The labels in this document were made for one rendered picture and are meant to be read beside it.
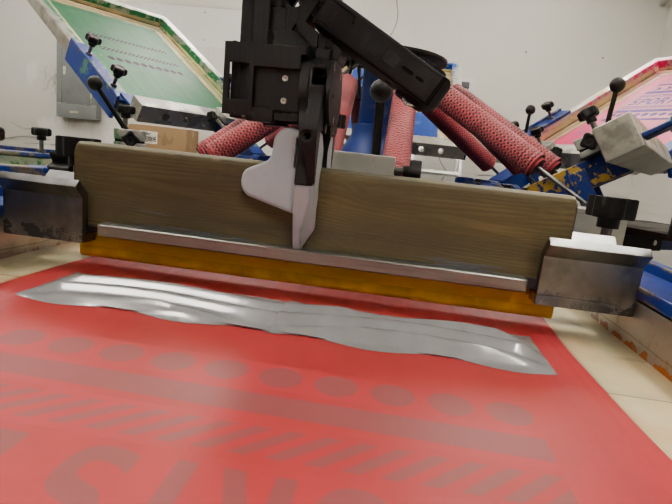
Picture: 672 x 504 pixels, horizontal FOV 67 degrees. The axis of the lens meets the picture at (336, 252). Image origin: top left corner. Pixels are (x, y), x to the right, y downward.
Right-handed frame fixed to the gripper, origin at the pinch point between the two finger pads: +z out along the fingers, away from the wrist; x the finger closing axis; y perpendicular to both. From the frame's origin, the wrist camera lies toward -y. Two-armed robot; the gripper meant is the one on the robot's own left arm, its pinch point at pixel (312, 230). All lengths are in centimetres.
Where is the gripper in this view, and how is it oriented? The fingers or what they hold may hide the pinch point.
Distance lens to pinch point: 42.4
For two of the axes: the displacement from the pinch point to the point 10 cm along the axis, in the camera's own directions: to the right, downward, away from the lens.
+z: -1.0, 9.8, 1.9
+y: -9.9, -1.2, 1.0
